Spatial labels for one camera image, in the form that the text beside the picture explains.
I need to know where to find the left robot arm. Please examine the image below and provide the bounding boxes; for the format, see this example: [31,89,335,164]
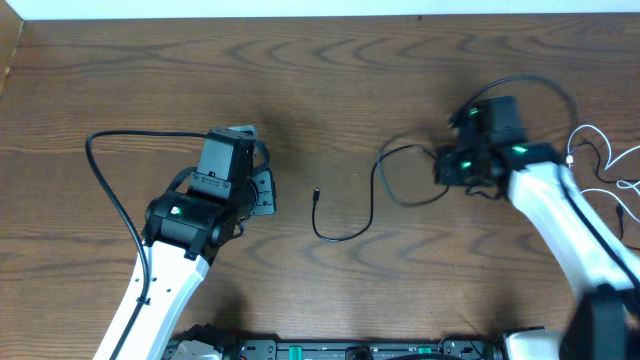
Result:
[94,125,276,359]

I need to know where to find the thin black usb cable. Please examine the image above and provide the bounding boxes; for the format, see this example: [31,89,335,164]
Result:
[569,141,640,252]

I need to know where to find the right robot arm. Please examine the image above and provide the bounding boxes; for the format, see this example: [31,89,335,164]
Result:
[435,97,639,359]

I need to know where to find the white usb cable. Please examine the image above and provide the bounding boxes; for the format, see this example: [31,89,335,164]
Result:
[565,123,640,224]

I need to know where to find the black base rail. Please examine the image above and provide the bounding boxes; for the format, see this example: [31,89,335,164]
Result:
[164,338,506,360]

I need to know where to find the cardboard panel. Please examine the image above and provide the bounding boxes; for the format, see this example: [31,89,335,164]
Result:
[0,0,24,92]

